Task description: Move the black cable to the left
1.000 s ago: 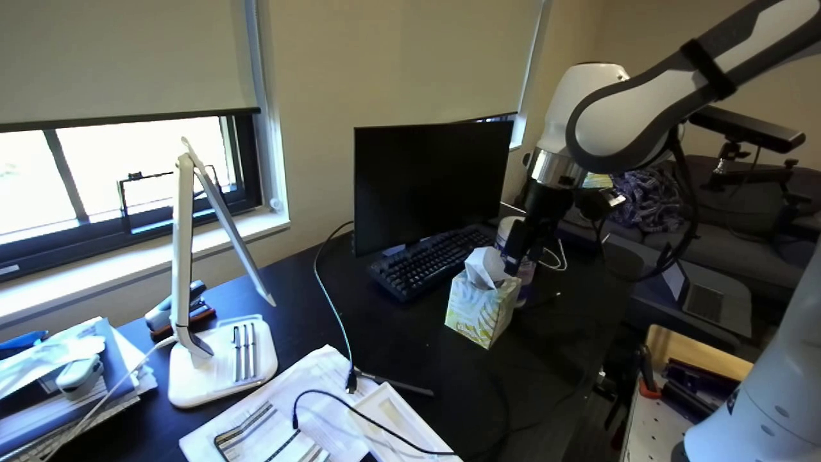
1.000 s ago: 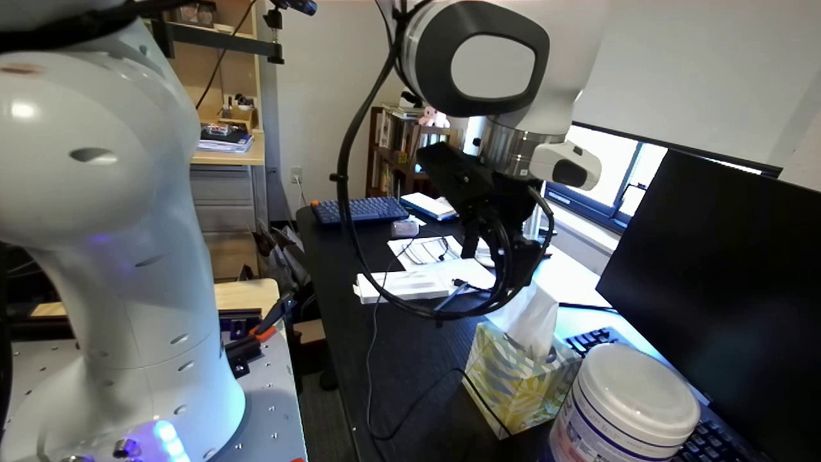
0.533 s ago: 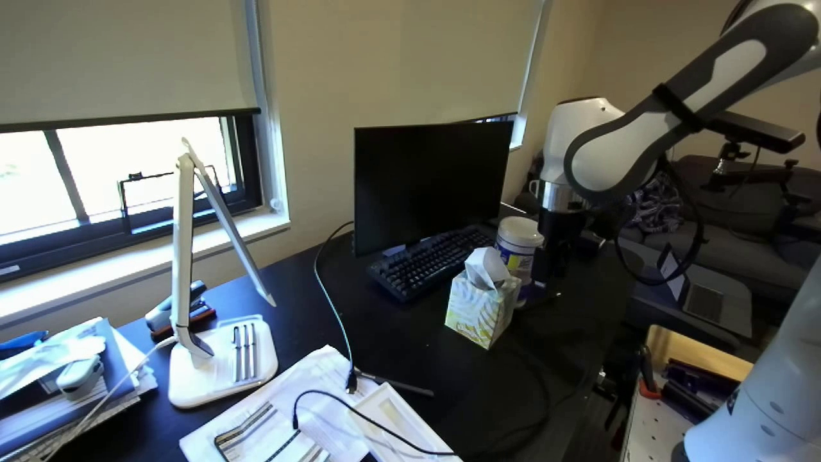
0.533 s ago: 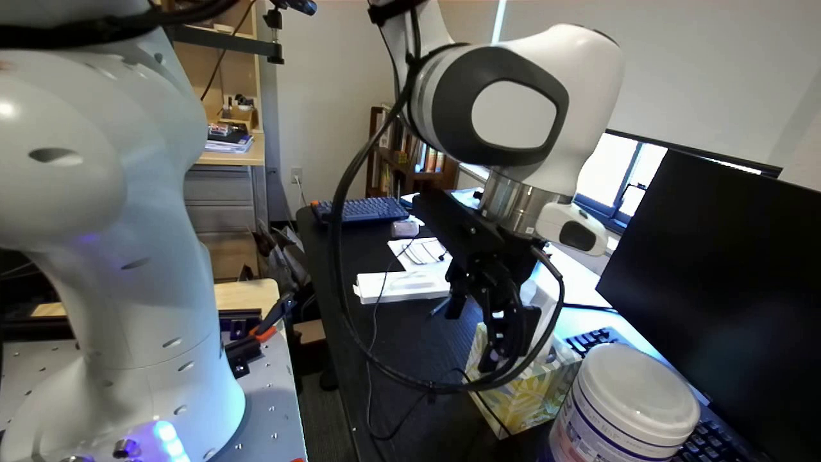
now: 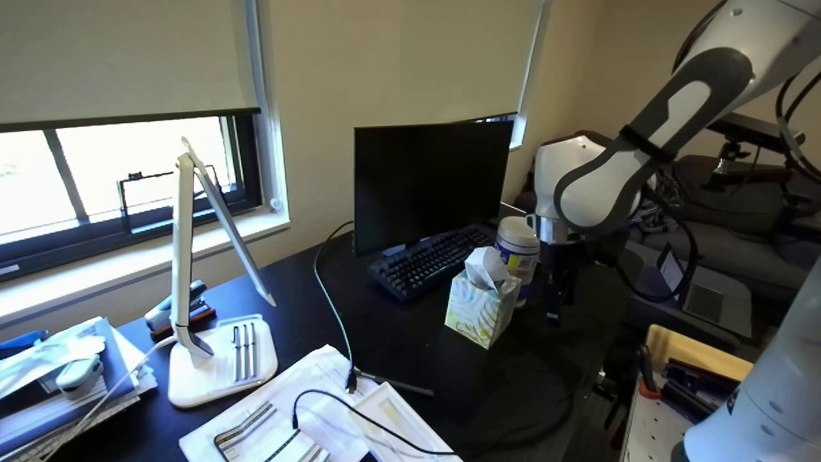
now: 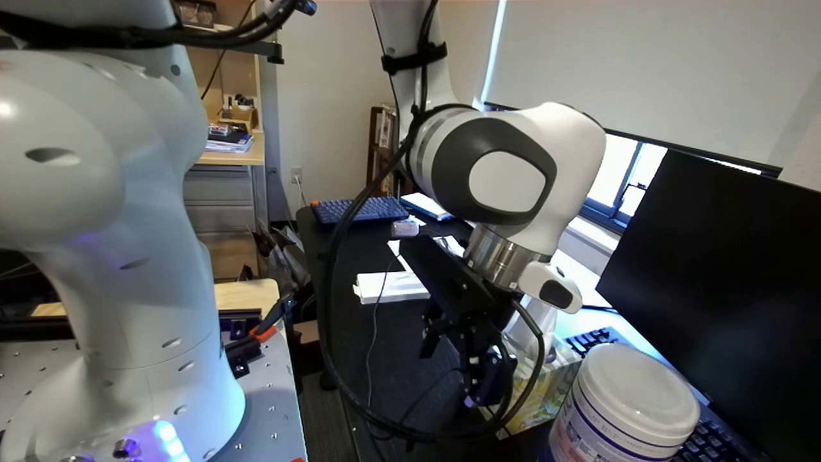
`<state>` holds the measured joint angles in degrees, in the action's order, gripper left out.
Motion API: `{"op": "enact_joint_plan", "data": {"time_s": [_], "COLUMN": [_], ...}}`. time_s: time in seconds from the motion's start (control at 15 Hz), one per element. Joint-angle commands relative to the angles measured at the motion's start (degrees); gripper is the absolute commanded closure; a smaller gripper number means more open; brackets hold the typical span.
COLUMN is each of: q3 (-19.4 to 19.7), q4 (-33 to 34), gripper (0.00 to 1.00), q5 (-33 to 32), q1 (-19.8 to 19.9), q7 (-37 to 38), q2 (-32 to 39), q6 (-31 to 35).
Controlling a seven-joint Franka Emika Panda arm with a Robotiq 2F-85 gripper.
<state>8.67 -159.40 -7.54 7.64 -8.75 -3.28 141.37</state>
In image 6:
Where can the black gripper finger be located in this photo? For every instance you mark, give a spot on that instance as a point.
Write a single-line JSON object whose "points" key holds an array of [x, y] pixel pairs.
{"points": [[490, 374], [434, 335]]}

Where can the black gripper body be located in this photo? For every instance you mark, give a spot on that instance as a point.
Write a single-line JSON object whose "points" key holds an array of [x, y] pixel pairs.
{"points": [[475, 303]]}

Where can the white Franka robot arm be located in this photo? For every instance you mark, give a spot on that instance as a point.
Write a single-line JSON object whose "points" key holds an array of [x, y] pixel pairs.
{"points": [[86, 214]]}

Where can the yellow patterned tissue box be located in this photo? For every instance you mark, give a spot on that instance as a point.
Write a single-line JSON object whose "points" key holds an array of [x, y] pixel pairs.
{"points": [[554, 387]]}

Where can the small white box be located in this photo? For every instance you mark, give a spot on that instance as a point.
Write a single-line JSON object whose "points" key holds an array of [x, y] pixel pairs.
{"points": [[405, 227]]}

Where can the black keyboard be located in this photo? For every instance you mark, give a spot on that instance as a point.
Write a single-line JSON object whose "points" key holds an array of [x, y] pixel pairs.
{"points": [[591, 340]]}

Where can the small brown cardboard box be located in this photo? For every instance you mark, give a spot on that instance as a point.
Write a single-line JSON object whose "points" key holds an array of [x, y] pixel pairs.
{"points": [[308, 332]]}

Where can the black tool with red tip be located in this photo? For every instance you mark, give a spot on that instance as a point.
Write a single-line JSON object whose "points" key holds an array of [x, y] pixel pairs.
{"points": [[259, 335]]}

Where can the dark wooden bookshelf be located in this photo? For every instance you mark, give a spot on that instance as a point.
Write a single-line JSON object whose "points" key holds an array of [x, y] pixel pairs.
{"points": [[382, 143]]}

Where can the light wooden box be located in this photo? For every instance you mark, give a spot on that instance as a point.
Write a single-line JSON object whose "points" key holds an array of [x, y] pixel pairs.
{"points": [[246, 295]]}

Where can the black framed window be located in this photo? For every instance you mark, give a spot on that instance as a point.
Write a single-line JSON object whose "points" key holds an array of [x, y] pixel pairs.
{"points": [[629, 181]]}

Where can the black computer monitor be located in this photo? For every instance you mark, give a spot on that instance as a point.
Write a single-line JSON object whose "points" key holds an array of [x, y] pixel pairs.
{"points": [[726, 290]]}

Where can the light wooden shelf unit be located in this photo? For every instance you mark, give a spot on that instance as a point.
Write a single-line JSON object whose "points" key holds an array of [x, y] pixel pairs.
{"points": [[231, 104]]}

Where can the beige roller blind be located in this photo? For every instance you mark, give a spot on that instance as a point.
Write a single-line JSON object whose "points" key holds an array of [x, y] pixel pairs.
{"points": [[684, 68]]}

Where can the white perforated mount plate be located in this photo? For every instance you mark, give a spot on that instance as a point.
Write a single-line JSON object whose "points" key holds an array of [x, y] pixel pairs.
{"points": [[272, 400]]}

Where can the white wall outlet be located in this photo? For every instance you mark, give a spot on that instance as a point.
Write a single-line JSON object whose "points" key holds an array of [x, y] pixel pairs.
{"points": [[296, 174]]}

